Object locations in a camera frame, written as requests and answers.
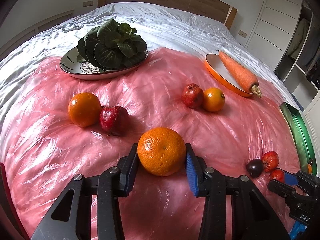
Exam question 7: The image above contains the patterned black white plate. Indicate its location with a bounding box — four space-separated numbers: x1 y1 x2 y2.
59 47 149 81

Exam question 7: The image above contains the large bumpy orange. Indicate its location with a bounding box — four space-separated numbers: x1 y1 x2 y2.
137 127 186 177

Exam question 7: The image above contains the green tray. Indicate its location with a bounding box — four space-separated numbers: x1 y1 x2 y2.
280 102 318 175

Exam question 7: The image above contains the white wardrobe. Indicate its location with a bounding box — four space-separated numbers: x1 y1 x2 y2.
246 0 319 140

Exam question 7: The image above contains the wrinkled red tomato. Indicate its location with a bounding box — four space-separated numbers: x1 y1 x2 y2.
262 151 279 173

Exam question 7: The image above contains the orange carrot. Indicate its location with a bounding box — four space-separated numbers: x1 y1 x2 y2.
219 51 263 98

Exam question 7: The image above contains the small red fruit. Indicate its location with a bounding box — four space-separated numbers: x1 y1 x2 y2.
268 169 285 183

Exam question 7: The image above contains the dark red apple left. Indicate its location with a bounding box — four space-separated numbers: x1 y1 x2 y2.
99 106 130 136

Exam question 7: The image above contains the small smooth orange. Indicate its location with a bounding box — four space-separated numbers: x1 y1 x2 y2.
203 87 225 112

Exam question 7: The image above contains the dark green leafy vegetable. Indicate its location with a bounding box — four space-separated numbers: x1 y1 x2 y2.
77 18 147 72

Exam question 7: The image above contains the pink plastic sheet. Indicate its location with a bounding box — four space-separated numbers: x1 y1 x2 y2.
1 48 300 235

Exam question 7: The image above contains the dark plum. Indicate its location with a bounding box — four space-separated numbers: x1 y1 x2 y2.
246 159 264 178

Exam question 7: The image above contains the red apple centre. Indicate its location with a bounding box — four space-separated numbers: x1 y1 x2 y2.
181 83 204 109

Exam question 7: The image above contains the orange rimmed white plate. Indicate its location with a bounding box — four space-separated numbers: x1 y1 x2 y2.
204 54 253 98

